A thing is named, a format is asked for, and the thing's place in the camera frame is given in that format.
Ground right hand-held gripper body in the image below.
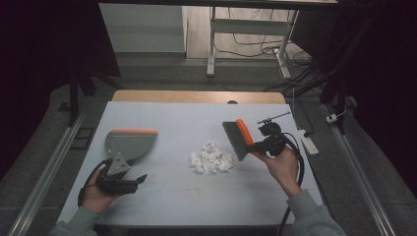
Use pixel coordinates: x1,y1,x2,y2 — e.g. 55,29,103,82
257,111,292,157

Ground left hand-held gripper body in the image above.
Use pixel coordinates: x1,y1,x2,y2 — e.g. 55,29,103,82
96,151,138,196

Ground grey dustpan with orange edge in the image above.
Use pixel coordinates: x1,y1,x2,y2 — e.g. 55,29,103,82
103,128,159,166

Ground orange brush with grey bristles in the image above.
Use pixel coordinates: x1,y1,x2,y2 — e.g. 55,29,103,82
221,118,264,162

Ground white paper scraps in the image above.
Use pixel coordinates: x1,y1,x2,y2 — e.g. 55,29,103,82
189,140,234,175

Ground person's right hand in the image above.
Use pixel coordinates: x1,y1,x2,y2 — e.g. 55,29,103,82
260,146,303,200

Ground person's left hand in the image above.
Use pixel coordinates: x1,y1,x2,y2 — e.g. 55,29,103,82
81,171,125,214

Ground white power strip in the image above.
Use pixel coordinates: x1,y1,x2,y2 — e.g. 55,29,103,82
297,129,320,155

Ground white work board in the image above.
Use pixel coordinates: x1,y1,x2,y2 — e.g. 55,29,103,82
56,100,330,228

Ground black metal stand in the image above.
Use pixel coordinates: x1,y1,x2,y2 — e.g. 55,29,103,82
284,19,373,136
66,63,123,128

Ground wooden table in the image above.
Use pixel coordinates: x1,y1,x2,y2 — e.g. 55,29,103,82
111,89,286,105

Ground dark curtain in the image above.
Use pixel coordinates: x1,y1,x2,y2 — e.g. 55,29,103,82
0,0,121,180
336,0,417,200

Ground white cabinet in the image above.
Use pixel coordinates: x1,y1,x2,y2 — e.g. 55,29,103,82
98,3,189,54

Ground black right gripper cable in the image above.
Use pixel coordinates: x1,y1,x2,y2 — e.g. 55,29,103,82
278,132,306,236

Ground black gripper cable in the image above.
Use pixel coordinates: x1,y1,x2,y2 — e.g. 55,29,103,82
77,158,112,207
278,132,306,236

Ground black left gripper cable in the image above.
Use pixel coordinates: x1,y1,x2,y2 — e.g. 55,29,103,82
77,158,112,207

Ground black power strip cable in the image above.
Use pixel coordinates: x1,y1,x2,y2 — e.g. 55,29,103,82
292,88,315,138

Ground black floor frame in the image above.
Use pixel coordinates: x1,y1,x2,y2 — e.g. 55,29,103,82
69,127,96,151

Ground aluminium floor rail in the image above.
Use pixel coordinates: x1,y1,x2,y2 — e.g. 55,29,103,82
8,107,89,236
323,103,398,236

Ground black floor cables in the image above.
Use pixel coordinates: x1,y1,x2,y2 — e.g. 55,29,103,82
214,8,318,93

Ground white metal desk frame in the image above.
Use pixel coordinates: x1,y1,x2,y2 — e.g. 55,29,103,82
206,6,300,80

